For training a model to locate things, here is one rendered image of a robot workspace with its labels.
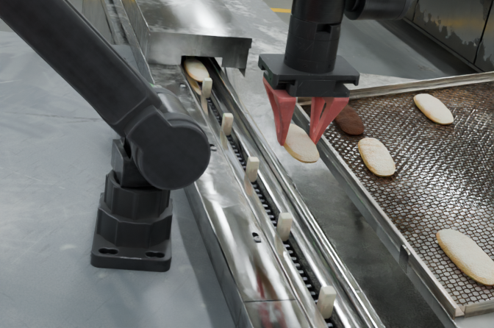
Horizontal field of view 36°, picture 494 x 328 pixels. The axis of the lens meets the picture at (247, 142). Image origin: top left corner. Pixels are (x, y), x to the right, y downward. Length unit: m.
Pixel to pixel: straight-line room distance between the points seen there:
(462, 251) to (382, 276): 0.12
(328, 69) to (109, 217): 0.29
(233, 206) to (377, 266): 0.19
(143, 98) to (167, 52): 0.53
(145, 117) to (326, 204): 0.36
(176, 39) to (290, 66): 0.48
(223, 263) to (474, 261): 0.26
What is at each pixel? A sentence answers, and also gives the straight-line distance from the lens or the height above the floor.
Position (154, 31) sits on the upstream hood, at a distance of 1.28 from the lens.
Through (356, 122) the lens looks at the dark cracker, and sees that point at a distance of 1.07.
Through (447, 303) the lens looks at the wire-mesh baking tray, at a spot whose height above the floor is 0.90.
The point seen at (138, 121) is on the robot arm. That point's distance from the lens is 0.76.
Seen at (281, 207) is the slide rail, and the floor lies 0.85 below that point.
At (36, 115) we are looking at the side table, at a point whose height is 0.82.
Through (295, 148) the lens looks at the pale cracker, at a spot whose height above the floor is 0.94.
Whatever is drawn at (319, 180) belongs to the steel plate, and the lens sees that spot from 1.08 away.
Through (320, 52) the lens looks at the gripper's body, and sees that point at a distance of 0.82.
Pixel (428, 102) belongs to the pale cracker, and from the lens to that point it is 1.15.
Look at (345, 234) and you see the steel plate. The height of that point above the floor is 0.82.
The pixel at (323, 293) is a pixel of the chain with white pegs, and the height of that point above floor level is 0.87.
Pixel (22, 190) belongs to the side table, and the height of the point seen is 0.82.
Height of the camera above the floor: 1.30
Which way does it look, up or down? 25 degrees down
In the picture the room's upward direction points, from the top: 10 degrees clockwise
